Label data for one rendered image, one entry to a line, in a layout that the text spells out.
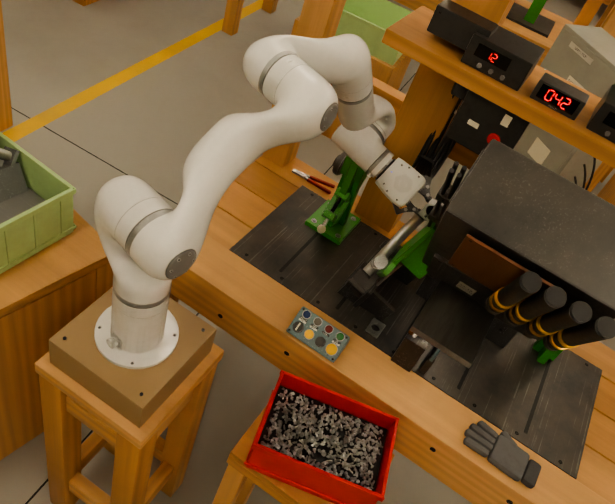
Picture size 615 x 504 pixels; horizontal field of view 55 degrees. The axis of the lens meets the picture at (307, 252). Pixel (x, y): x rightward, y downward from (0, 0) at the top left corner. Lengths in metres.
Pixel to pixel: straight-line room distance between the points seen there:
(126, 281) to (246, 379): 1.39
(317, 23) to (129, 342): 1.04
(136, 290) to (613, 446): 1.34
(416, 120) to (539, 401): 0.86
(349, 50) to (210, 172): 0.37
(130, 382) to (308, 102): 0.72
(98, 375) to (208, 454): 1.05
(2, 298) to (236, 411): 1.10
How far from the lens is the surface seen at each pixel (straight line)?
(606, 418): 1.96
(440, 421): 1.61
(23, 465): 2.36
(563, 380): 1.91
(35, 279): 1.77
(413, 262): 1.56
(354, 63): 1.25
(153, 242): 1.10
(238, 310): 1.64
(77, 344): 1.45
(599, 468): 1.84
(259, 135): 1.13
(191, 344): 1.46
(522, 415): 1.76
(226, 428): 2.44
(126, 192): 1.16
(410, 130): 1.81
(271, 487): 1.51
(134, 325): 1.33
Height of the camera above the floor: 2.15
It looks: 44 degrees down
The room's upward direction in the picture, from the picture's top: 22 degrees clockwise
